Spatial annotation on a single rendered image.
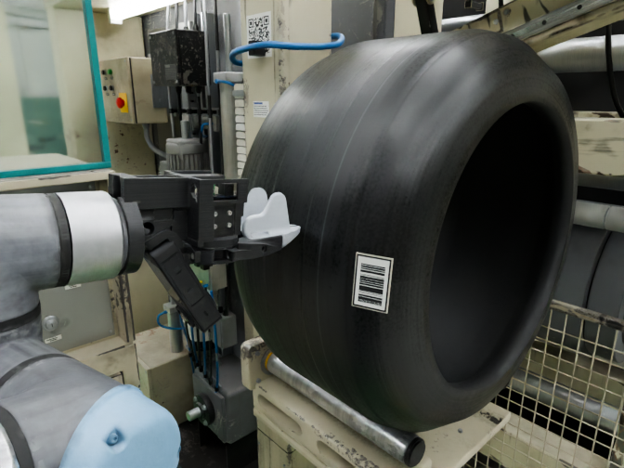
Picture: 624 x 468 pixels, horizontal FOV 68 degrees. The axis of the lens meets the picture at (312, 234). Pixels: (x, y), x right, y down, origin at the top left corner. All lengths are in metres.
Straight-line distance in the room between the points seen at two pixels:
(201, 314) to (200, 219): 0.10
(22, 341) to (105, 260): 0.08
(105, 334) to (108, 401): 0.81
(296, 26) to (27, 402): 0.75
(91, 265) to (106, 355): 0.69
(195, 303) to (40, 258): 0.15
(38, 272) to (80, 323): 0.70
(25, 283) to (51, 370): 0.08
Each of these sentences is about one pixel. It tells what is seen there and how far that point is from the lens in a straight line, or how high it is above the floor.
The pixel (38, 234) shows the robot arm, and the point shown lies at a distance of 0.38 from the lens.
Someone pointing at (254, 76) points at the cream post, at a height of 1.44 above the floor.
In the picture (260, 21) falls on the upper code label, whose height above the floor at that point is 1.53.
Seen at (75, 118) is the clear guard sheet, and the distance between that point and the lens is 0.98.
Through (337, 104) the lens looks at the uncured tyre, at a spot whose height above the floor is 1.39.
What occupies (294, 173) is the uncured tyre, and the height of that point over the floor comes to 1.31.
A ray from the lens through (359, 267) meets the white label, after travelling 0.49.
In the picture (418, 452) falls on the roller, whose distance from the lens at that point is 0.77.
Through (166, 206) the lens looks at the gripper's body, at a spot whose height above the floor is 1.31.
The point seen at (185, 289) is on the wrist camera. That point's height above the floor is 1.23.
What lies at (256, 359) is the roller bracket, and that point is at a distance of 0.93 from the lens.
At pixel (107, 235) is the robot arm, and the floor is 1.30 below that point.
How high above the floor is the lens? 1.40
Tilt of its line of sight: 16 degrees down
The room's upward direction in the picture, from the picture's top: straight up
